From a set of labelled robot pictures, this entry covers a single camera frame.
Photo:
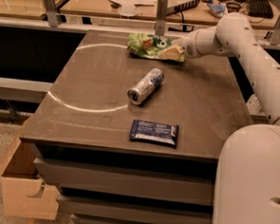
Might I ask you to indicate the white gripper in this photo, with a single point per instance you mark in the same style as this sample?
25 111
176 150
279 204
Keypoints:
188 46

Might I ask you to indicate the blue white small object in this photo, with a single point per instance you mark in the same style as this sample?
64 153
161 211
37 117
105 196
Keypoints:
218 10

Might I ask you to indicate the left metal bracket post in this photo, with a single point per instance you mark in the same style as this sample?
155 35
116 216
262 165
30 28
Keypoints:
53 16

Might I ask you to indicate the green rice chip bag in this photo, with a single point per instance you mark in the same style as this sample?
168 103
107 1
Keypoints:
148 46

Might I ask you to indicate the dark blue snack bar wrapper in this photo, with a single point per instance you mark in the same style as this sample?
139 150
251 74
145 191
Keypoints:
154 132

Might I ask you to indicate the cardboard box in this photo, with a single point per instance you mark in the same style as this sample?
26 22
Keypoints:
24 194

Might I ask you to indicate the clear plastic lid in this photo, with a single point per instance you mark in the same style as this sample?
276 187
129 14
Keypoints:
128 11

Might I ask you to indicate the grey drawer cabinet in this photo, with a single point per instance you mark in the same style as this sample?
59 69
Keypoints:
80 135

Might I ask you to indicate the grey power strip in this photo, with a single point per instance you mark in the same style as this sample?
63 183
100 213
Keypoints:
181 5

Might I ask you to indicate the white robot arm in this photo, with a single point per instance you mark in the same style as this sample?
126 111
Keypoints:
247 184

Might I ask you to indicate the middle metal bracket post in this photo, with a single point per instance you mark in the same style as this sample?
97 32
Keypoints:
161 17

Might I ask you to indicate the black keyboard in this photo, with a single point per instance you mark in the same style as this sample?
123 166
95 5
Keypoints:
260 8

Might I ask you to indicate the silver blue drink can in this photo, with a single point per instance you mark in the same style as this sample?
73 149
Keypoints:
146 86

